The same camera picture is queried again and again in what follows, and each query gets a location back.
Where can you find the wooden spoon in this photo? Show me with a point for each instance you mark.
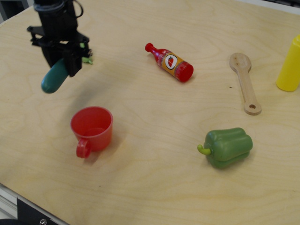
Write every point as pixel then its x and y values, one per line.
pixel 241 65

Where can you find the black corner bracket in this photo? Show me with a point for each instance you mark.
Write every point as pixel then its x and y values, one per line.
pixel 31 214

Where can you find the light green toy pear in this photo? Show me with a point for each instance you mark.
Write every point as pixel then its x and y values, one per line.
pixel 85 59

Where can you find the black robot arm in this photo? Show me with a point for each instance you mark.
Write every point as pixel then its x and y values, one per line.
pixel 58 36

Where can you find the yellow plastic bottle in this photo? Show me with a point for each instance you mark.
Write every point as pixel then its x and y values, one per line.
pixel 289 76

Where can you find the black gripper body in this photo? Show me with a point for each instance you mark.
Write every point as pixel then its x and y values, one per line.
pixel 58 24

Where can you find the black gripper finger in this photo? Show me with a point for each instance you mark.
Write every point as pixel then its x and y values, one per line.
pixel 53 54
pixel 73 54

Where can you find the red plastic cup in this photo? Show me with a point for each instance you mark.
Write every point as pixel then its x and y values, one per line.
pixel 93 127

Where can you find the red toy ketchup bottle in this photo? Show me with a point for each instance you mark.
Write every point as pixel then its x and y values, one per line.
pixel 171 63

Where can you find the dark green toy cucumber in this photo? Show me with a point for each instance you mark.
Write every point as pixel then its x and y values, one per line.
pixel 54 77

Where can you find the green toy bell pepper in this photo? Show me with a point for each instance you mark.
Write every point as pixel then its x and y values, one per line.
pixel 225 147

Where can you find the aluminium table frame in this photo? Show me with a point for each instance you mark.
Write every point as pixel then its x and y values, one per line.
pixel 8 206

